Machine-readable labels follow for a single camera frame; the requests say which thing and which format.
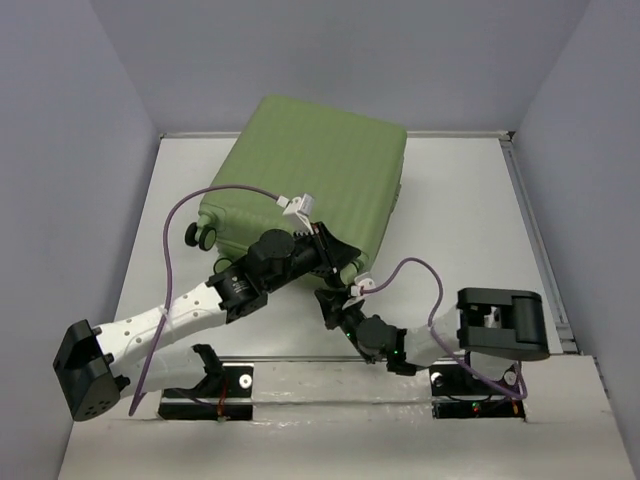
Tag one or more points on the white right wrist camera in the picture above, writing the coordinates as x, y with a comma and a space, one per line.
359, 289

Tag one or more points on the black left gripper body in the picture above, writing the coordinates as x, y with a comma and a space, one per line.
311, 256

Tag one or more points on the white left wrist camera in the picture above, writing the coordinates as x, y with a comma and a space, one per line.
297, 210

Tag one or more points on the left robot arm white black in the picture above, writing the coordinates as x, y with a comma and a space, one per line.
97, 366

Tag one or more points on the green hard-shell suitcase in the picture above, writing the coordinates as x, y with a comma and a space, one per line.
349, 163

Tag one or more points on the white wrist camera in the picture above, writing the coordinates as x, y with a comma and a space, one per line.
359, 289
297, 210

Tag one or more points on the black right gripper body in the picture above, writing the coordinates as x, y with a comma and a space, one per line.
348, 319

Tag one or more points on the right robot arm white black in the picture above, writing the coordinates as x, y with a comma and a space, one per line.
489, 333

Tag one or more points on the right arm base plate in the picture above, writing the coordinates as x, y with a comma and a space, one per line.
457, 395

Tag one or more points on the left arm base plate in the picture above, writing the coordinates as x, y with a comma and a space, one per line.
229, 399

